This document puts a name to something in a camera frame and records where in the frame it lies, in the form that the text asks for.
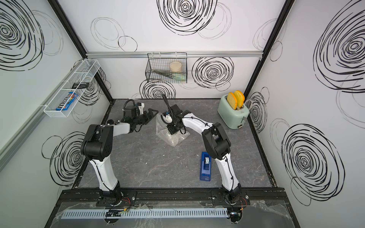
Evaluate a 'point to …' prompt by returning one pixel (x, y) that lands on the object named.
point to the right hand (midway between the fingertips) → (171, 129)
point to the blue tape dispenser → (206, 167)
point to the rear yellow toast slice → (240, 99)
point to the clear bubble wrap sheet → (163, 132)
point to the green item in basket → (179, 77)
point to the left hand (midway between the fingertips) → (156, 114)
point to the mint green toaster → (232, 113)
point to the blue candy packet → (70, 101)
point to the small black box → (82, 85)
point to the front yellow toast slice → (232, 100)
